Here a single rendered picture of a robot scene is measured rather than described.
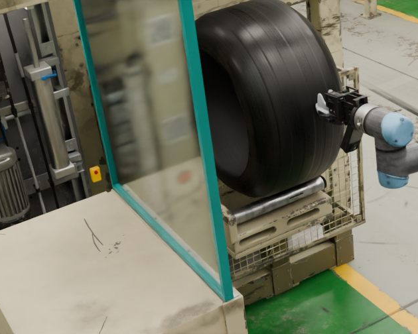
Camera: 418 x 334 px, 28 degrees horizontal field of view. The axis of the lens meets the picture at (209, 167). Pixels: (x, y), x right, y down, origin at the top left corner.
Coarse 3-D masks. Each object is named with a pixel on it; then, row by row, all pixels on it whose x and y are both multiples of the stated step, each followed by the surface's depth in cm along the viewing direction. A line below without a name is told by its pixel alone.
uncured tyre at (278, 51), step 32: (256, 0) 246; (224, 32) 231; (256, 32) 229; (288, 32) 231; (224, 64) 230; (256, 64) 224; (288, 64) 226; (320, 64) 229; (224, 96) 279; (256, 96) 224; (288, 96) 225; (224, 128) 278; (256, 128) 227; (288, 128) 226; (320, 128) 232; (224, 160) 272; (256, 160) 234; (288, 160) 232; (320, 160) 240; (256, 192) 246
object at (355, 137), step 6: (348, 126) 214; (348, 132) 215; (354, 132) 215; (360, 132) 216; (348, 138) 216; (354, 138) 217; (360, 138) 219; (342, 144) 220; (348, 144) 218; (354, 144) 219; (348, 150) 220
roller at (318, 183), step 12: (312, 180) 257; (324, 180) 258; (288, 192) 254; (300, 192) 255; (312, 192) 257; (252, 204) 250; (264, 204) 250; (276, 204) 252; (240, 216) 247; (252, 216) 249
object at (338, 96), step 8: (352, 88) 217; (328, 96) 218; (336, 96) 214; (344, 96) 214; (352, 96) 212; (360, 96) 212; (328, 104) 218; (336, 104) 214; (344, 104) 213; (352, 104) 210; (360, 104) 212; (336, 112) 215; (344, 112) 215; (352, 112) 209; (336, 120) 216; (344, 120) 216; (352, 120) 209
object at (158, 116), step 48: (96, 0) 164; (144, 0) 141; (96, 48) 174; (144, 48) 149; (192, 48) 131; (96, 96) 186; (144, 96) 158; (192, 96) 135; (144, 144) 168; (192, 144) 144; (144, 192) 179; (192, 192) 152; (192, 240) 161
